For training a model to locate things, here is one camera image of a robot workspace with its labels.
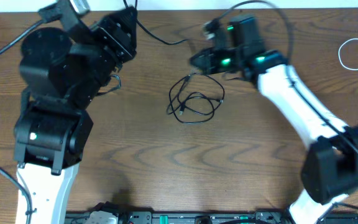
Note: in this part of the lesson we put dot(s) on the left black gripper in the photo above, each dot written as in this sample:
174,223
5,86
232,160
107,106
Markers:
117,35

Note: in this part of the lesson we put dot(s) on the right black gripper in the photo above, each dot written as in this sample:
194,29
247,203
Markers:
217,61

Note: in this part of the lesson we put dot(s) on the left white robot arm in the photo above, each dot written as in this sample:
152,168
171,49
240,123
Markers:
64,69

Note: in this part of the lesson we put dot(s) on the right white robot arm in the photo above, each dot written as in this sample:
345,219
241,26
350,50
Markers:
330,172

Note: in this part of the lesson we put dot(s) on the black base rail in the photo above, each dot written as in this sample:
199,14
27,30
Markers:
121,214

